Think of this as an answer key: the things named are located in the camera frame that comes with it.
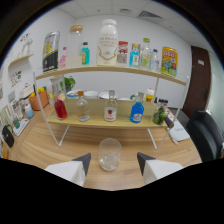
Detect small pink bottle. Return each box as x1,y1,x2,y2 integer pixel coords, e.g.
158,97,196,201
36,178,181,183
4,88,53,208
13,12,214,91
59,46,68,70

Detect small blue liquid bottle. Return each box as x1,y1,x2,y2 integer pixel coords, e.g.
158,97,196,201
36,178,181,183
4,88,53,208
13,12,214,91
129,43,140,69

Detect orange white printed paper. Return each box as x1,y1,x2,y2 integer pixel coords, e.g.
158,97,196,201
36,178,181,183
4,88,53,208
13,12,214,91
167,108,178,123

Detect tall clear bottle cork lid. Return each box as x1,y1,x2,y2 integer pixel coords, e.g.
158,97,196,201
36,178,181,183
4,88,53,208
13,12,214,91
65,23,84,69

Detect brown door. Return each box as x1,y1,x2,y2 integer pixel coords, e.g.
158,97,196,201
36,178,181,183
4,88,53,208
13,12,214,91
182,45,212,119

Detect white bowl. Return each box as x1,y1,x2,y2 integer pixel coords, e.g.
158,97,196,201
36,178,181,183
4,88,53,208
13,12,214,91
83,90,100,100

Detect large blue liquid bottle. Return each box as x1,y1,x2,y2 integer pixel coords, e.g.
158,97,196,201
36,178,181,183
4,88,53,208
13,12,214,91
129,92,145,124

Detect ceiling air vent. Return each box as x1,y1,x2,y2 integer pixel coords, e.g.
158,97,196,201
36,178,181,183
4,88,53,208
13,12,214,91
138,10,163,19

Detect small white countertop machine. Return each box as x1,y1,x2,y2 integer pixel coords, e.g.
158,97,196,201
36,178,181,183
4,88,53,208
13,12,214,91
9,99,24,121

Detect blue white tub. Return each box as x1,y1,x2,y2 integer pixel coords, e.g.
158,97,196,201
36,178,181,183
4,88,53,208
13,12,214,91
24,103,35,119

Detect black silver yellow can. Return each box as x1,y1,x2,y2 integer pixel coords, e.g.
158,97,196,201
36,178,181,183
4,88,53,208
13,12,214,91
41,30,61,73

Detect orange box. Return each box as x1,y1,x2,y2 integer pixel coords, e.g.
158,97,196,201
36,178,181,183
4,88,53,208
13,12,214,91
0,143,9,159

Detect two-tier wooden white-frame rack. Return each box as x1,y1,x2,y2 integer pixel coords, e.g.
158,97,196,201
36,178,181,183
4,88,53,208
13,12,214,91
32,64,191,151

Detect clear glass with ice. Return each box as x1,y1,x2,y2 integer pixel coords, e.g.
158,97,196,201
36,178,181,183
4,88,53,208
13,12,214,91
98,137,123,172

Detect black kettle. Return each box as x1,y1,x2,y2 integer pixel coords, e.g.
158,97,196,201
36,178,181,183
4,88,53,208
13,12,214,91
1,124,16,149

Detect dark muddler wooden end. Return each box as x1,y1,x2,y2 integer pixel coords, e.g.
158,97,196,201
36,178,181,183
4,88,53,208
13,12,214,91
163,114,175,130

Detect green cup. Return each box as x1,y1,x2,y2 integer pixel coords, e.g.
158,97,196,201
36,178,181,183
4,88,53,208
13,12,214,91
11,116,21,129

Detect clear bottle blue cap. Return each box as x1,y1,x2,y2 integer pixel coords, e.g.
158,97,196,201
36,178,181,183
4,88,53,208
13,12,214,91
151,48,161,73

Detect white green printed pouch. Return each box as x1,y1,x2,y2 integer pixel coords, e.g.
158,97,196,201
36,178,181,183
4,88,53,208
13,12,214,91
49,74,67,101

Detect wooden wall shelf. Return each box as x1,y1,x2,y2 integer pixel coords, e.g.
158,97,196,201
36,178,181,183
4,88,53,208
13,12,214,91
7,53,35,69

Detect orange storage basket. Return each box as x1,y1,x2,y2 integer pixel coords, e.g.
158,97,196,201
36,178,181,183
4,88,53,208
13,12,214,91
28,89,50,112

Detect white rounded appliance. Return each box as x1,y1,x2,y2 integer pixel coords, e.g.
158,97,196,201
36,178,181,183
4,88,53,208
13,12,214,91
19,83,34,101

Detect clear bottle red round label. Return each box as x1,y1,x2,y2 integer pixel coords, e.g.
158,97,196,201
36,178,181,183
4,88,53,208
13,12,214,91
103,89,118,123

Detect red liquid bottle white cap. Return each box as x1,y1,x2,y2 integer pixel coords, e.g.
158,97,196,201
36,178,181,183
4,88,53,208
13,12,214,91
53,93,69,121

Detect large white bottle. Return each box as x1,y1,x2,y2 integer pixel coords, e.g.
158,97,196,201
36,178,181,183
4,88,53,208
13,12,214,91
96,18,119,67

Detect clear bottle red-white label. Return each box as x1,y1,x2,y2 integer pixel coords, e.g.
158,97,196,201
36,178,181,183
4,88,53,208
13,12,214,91
116,40,129,67

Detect yellow drink can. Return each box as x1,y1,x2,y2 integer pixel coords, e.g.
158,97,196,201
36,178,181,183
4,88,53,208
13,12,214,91
160,46,179,78

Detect black chair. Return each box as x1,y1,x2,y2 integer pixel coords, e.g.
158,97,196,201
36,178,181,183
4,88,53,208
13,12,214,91
185,109,224,163

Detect green potted plant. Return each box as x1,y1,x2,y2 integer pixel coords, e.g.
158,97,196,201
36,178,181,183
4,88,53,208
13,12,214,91
63,75,77,93

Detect white kitchen scale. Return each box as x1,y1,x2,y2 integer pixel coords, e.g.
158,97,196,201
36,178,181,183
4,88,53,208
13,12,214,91
12,118,30,137

